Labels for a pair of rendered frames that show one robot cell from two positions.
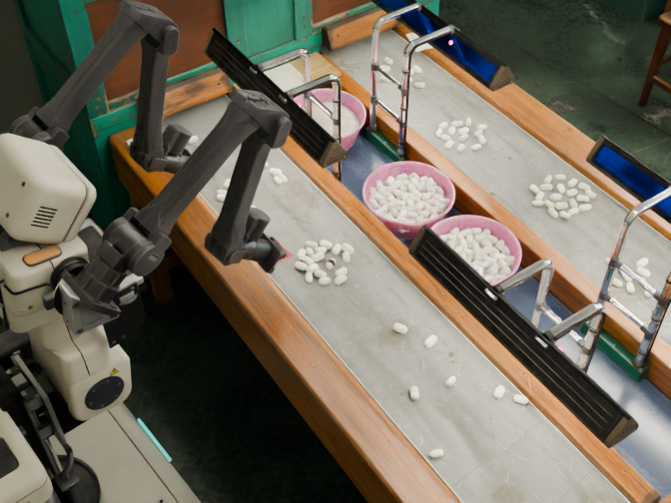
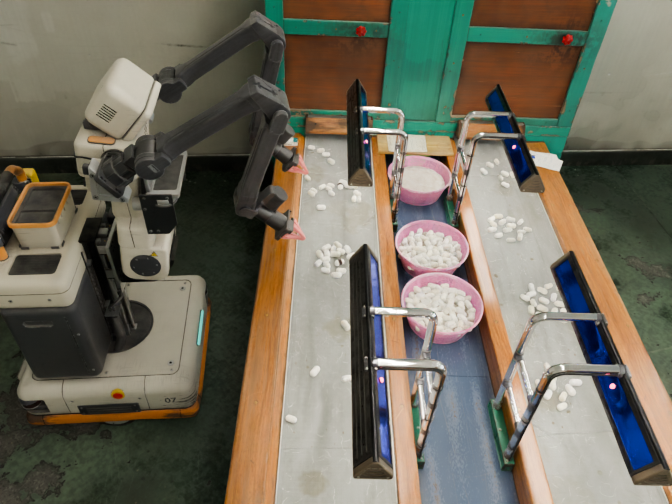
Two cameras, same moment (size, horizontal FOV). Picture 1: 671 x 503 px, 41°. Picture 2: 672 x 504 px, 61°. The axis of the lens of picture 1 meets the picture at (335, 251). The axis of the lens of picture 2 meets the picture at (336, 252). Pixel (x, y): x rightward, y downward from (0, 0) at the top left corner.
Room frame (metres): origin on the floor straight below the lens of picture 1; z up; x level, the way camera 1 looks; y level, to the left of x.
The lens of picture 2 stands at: (0.42, -0.74, 2.13)
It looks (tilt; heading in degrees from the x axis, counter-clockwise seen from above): 43 degrees down; 32
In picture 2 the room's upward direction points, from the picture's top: 3 degrees clockwise
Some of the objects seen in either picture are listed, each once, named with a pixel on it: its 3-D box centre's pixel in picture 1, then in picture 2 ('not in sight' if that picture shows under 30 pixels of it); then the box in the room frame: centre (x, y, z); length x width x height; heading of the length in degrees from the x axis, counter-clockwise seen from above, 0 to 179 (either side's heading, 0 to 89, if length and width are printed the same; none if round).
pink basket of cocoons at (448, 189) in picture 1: (407, 203); (430, 253); (1.90, -0.21, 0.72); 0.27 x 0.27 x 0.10
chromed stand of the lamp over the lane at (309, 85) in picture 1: (299, 133); (376, 170); (2.01, 0.10, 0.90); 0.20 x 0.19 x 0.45; 34
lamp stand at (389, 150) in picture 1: (409, 85); (481, 173); (2.23, -0.23, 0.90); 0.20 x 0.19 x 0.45; 34
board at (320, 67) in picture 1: (287, 79); (414, 144); (2.45, 0.15, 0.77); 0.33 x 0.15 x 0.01; 124
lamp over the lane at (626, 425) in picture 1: (515, 323); (368, 343); (1.17, -0.37, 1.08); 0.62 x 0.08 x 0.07; 34
